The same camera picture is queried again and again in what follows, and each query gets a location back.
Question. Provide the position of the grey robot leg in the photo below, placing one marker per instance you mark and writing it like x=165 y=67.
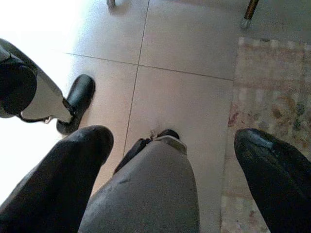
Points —
x=150 y=194
x=17 y=89

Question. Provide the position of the grey robot left leg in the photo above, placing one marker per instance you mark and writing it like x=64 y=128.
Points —
x=17 y=89

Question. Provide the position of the black robot right foot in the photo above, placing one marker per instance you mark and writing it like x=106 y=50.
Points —
x=168 y=134

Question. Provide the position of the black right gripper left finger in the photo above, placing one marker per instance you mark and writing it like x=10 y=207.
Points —
x=56 y=184

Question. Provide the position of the black robot left foot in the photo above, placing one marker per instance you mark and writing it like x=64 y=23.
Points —
x=81 y=94

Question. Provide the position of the grey robot right leg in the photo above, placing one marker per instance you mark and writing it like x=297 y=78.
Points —
x=150 y=194

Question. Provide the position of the faded floral patterned rug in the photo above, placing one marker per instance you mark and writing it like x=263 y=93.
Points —
x=269 y=87

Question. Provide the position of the black robot foot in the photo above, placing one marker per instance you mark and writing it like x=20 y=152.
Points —
x=81 y=94
x=168 y=134

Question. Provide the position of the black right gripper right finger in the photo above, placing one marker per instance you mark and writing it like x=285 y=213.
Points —
x=279 y=184

